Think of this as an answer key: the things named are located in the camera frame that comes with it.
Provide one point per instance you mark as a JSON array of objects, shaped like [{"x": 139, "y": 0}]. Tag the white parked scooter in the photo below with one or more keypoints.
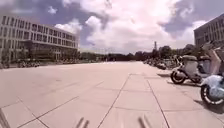
[{"x": 189, "y": 68}]

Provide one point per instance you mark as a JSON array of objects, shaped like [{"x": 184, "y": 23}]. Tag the pale stone slab plaza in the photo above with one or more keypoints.
[{"x": 100, "y": 83}]

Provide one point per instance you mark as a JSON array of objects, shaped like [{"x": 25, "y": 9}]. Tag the pale long office building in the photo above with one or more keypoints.
[{"x": 36, "y": 36}]

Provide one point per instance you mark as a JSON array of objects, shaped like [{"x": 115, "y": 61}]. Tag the row of trees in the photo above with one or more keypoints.
[{"x": 133, "y": 56}]

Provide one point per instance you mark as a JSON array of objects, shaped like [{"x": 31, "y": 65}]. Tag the row of parked bicycles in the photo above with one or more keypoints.
[{"x": 26, "y": 64}]

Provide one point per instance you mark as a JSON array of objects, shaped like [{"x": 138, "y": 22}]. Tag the dark grey office building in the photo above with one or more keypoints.
[{"x": 211, "y": 31}]

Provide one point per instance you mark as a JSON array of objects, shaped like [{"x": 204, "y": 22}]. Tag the robot's own part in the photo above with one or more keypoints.
[
  {"x": 142, "y": 123},
  {"x": 82, "y": 123}
]

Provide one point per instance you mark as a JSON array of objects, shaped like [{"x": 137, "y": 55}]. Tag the thin tower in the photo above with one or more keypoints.
[{"x": 155, "y": 45}]

